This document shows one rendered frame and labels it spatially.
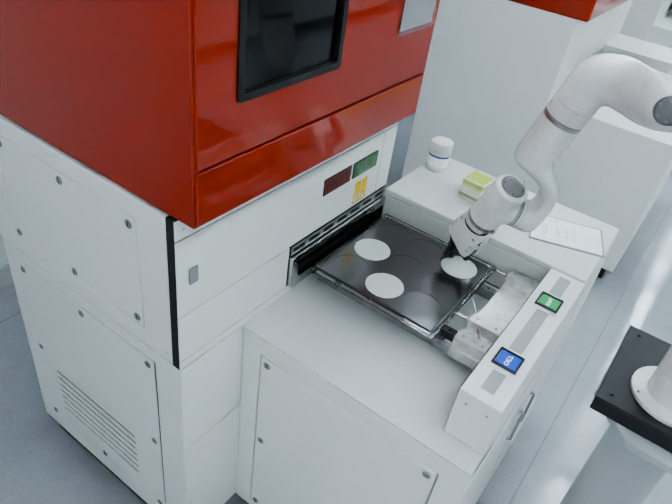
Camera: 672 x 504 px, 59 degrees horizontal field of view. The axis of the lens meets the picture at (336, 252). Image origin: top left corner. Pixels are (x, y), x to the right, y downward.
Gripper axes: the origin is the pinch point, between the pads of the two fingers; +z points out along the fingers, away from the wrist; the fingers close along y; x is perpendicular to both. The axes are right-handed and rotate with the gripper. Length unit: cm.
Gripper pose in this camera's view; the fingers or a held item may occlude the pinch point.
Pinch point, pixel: (450, 251)
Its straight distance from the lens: 168.8
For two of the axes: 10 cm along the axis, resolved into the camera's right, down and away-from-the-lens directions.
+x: -8.8, 1.8, -4.3
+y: -3.6, -8.6, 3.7
